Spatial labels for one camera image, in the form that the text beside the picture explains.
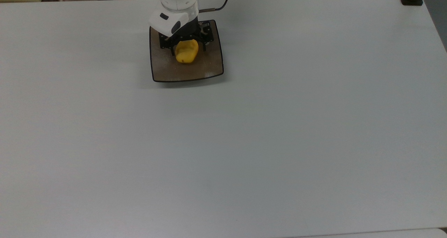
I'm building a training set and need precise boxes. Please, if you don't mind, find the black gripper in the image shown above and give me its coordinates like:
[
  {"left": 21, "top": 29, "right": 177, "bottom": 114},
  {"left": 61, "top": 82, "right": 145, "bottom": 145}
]
[{"left": 159, "top": 20, "right": 214, "bottom": 56}]

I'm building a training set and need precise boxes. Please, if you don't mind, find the yellow lemon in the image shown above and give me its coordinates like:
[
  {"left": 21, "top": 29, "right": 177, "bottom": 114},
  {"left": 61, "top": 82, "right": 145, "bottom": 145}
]
[{"left": 175, "top": 39, "right": 199, "bottom": 64}]

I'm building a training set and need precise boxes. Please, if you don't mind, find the brown square ceramic plate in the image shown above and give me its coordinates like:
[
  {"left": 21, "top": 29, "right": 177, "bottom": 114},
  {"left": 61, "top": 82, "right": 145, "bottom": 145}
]
[{"left": 149, "top": 19, "right": 224, "bottom": 83}]

